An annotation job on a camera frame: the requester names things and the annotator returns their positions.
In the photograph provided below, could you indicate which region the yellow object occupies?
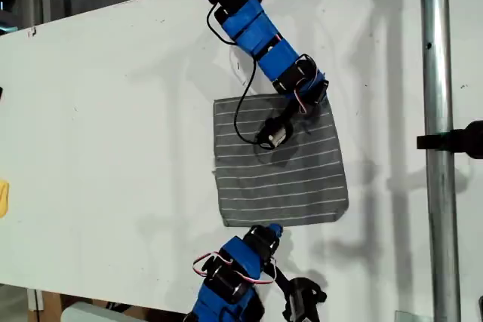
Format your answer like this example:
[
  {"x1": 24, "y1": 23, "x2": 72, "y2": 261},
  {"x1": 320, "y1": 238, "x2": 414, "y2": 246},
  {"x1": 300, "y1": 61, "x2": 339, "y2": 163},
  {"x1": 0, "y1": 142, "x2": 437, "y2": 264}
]
[{"x1": 0, "y1": 180, "x2": 10, "y2": 219}]

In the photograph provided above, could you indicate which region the white box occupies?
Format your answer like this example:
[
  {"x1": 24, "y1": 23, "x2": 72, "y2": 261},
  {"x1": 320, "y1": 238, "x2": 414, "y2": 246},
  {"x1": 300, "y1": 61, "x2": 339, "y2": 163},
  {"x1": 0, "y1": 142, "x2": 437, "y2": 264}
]
[{"x1": 60, "y1": 302, "x2": 148, "y2": 322}]

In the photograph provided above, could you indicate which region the red white servo wire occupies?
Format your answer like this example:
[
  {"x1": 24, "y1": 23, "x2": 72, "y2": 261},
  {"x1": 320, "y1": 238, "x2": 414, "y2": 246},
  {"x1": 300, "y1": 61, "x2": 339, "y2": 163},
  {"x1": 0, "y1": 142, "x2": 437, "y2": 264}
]
[
  {"x1": 192, "y1": 250, "x2": 278, "y2": 286},
  {"x1": 294, "y1": 84, "x2": 309, "y2": 115}
]

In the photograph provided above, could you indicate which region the black camera cable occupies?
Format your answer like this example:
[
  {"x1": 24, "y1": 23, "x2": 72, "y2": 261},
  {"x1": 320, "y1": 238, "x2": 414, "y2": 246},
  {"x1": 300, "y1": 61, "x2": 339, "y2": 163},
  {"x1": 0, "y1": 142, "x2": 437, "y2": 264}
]
[{"x1": 206, "y1": 2, "x2": 266, "y2": 146}]

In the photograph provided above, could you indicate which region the wooden table leg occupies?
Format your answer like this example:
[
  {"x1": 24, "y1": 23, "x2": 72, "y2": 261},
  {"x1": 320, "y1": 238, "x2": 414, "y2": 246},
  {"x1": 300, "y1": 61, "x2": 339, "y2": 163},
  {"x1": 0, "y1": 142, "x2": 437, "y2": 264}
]
[{"x1": 36, "y1": 290, "x2": 63, "y2": 322}]

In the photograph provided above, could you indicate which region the black silver camera box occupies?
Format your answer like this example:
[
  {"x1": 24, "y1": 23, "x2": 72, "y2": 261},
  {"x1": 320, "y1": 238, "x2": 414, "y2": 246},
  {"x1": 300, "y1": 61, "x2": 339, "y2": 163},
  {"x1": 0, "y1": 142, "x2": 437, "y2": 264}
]
[
  {"x1": 281, "y1": 277, "x2": 328, "y2": 322},
  {"x1": 256, "y1": 116, "x2": 294, "y2": 152}
]

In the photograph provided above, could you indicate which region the black clamp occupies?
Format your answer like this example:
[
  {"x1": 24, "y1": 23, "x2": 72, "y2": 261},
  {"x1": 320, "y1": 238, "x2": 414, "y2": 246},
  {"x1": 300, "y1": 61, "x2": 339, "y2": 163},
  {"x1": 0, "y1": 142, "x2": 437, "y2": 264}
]
[{"x1": 416, "y1": 120, "x2": 483, "y2": 160}]

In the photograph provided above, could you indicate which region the grey white-striped towel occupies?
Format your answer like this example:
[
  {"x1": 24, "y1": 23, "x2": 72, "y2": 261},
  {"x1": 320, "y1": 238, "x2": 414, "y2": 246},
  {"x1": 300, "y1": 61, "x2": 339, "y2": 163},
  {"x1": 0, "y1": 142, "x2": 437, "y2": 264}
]
[{"x1": 213, "y1": 91, "x2": 350, "y2": 228}]

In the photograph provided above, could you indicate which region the steel post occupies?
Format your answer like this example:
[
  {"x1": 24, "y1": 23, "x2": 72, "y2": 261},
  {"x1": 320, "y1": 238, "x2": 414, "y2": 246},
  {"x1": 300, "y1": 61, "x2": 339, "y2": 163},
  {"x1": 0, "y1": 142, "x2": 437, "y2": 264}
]
[{"x1": 419, "y1": 0, "x2": 462, "y2": 322}]

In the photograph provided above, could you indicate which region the black camera stalk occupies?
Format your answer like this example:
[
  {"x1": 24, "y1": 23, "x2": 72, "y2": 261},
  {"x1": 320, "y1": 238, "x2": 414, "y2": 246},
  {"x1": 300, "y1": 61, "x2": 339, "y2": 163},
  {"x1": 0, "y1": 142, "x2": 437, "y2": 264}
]
[
  {"x1": 278, "y1": 98, "x2": 303, "y2": 127},
  {"x1": 263, "y1": 260, "x2": 292, "y2": 293}
]

